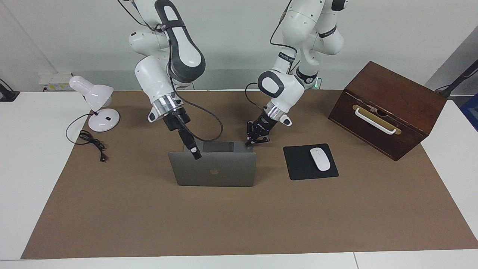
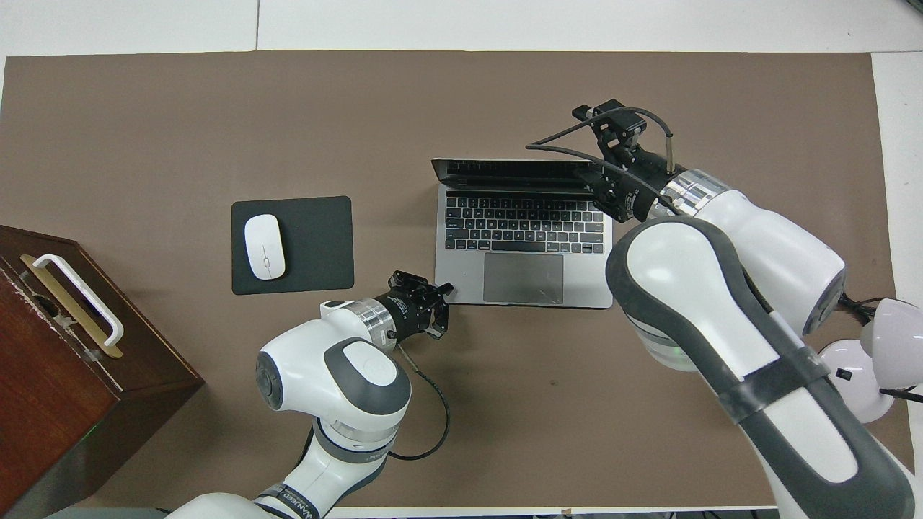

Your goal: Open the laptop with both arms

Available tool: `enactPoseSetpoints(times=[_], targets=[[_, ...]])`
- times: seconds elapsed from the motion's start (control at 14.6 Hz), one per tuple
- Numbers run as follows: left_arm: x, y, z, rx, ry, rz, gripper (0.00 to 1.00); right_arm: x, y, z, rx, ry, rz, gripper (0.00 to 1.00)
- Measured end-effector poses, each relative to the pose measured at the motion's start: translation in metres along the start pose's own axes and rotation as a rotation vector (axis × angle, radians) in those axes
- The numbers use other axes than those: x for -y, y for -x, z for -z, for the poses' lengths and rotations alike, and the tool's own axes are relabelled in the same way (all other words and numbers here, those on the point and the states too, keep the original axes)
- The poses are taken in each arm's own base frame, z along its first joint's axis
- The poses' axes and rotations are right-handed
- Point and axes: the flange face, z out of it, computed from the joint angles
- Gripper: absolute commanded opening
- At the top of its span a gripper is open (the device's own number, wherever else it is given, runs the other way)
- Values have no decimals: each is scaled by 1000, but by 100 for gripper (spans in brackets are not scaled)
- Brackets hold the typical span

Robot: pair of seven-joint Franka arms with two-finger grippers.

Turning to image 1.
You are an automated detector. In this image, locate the silver laptop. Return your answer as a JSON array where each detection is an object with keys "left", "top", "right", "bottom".
[{"left": 167, "top": 141, "right": 257, "bottom": 187}]

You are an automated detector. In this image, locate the black mouse pad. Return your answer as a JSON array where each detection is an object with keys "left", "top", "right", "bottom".
[{"left": 283, "top": 143, "right": 339, "bottom": 181}]

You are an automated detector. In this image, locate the white computer mouse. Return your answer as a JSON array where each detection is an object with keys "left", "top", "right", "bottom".
[{"left": 310, "top": 148, "right": 331, "bottom": 171}]

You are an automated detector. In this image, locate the brown table mat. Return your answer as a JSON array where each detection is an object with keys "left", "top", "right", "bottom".
[{"left": 21, "top": 90, "right": 478, "bottom": 259}]

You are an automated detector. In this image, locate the white desk lamp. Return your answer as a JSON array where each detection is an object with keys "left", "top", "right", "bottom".
[{"left": 69, "top": 75, "right": 121, "bottom": 132}]

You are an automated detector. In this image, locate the white power strip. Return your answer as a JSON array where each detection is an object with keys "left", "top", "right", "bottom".
[{"left": 39, "top": 73, "right": 72, "bottom": 92}]

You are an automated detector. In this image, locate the dark brown wooden box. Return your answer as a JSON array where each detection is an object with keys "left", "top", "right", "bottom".
[{"left": 328, "top": 61, "right": 448, "bottom": 161}]

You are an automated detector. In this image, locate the black tripod pole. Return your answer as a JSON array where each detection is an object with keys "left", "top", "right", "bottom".
[{"left": 435, "top": 60, "right": 478, "bottom": 98}]

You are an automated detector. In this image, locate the blue crate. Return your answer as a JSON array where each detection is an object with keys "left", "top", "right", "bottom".
[{"left": 460, "top": 93, "right": 478, "bottom": 131}]

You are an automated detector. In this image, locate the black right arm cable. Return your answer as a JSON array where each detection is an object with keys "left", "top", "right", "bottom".
[{"left": 170, "top": 30, "right": 224, "bottom": 142}]

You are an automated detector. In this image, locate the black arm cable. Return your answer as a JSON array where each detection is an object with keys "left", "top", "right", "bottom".
[
  {"left": 245, "top": 0, "right": 299, "bottom": 120},
  {"left": 170, "top": 30, "right": 224, "bottom": 142}
]

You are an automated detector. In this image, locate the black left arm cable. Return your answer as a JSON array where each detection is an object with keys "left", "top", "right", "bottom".
[{"left": 245, "top": 0, "right": 299, "bottom": 120}]

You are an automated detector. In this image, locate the black lamp power cable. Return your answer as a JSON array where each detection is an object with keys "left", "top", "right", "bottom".
[{"left": 66, "top": 113, "right": 108, "bottom": 163}]

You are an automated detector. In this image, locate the white box handle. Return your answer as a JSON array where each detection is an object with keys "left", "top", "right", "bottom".
[{"left": 355, "top": 108, "right": 397, "bottom": 135}]

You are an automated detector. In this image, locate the black clamp mount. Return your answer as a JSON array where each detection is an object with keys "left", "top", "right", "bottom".
[{"left": 0, "top": 79, "right": 20, "bottom": 102}]

